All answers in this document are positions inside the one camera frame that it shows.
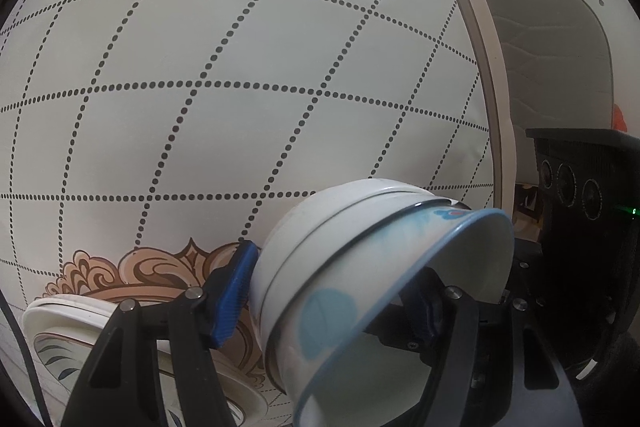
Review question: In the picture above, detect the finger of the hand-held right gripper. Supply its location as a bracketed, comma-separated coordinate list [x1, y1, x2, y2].
[481, 296, 563, 427]
[507, 239, 548, 295]

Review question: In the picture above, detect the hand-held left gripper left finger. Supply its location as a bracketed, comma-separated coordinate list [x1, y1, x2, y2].
[60, 241, 261, 427]

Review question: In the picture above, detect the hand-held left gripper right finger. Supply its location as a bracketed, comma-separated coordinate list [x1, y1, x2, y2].
[377, 267, 486, 427]

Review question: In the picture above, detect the white plate grey floral print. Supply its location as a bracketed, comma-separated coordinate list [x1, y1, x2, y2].
[22, 294, 273, 427]

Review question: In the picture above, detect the white bowl with blue rim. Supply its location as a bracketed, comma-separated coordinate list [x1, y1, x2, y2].
[291, 207, 516, 427]

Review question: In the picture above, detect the plain white bowl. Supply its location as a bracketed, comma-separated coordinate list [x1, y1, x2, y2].
[248, 178, 453, 388]

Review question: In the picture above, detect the white patterned plate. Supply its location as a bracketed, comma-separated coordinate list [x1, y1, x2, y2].
[22, 293, 271, 427]

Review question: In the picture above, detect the cream padded chair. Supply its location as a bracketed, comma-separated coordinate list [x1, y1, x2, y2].
[477, 0, 617, 208]

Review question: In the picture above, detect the round white-edged table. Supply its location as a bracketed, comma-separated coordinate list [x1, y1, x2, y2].
[432, 0, 518, 233]

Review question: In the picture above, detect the printed dotted tablecloth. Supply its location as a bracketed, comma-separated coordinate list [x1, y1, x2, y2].
[0, 0, 493, 427]

